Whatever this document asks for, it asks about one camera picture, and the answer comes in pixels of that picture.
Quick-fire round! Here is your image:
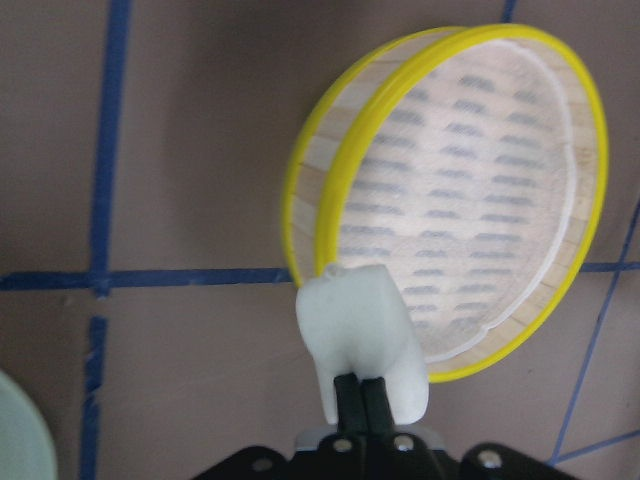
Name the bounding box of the yellow rim bamboo steamer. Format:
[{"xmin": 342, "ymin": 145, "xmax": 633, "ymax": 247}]
[{"xmin": 281, "ymin": 24, "xmax": 608, "ymax": 383}]

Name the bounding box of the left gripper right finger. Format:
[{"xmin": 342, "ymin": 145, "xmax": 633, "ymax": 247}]
[{"xmin": 360, "ymin": 377, "xmax": 395, "ymax": 436}]

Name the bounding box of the light green plate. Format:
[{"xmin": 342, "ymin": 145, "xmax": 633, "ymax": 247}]
[{"xmin": 1, "ymin": 371, "xmax": 58, "ymax": 480}]

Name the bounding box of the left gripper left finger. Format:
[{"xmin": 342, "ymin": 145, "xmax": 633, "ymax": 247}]
[{"xmin": 334, "ymin": 373, "xmax": 367, "ymax": 436}]

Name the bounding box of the white bun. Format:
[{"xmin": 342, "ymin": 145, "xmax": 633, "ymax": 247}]
[{"xmin": 296, "ymin": 263, "xmax": 429, "ymax": 425}]

